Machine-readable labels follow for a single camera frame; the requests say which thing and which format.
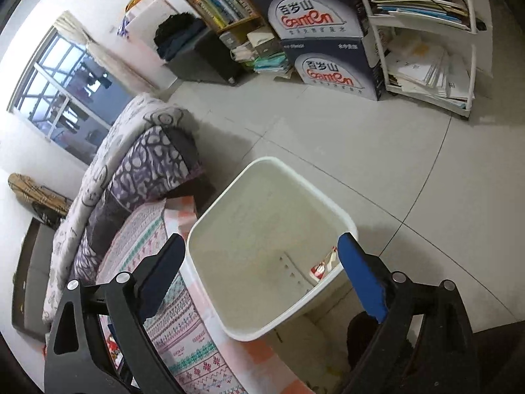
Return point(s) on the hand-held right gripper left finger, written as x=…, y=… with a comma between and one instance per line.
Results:
x=164, y=271

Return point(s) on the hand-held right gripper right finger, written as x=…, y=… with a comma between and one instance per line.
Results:
x=363, y=279

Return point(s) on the white plastic trash bin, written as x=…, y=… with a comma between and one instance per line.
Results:
x=254, y=234

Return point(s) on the red white wrapper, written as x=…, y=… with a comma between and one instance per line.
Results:
x=113, y=347
x=322, y=269

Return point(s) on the patterned pink bed sheet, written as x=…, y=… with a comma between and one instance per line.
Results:
x=184, y=336

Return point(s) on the purple grey patterned quilt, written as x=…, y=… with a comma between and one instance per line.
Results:
x=135, y=164

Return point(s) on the grey bed headboard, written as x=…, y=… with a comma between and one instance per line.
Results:
x=33, y=271

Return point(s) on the brown patterned cushion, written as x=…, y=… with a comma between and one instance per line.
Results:
x=33, y=197

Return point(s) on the white curtain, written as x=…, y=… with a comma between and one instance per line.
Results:
x=123, y=69

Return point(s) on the window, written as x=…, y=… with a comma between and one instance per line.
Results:
x=53, y=86

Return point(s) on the black cabinet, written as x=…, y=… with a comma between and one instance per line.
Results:
x=213, y=57

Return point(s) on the stack of white booklets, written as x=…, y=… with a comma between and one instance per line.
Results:
x=430, y=69

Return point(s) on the pile of green paper books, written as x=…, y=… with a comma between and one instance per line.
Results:
x=266, y=59

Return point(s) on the pile of dark clothes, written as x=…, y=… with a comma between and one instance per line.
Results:
x=176, y=33

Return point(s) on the white cabinet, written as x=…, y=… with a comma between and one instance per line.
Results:
x=147, y=24

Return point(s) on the wooden bookshelf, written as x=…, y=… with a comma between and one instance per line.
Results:
x=242, y=22

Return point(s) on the row of upright books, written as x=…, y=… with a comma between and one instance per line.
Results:
x=223, y=4

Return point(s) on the stack of flat paper folders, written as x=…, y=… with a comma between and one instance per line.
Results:
x=418, y=6

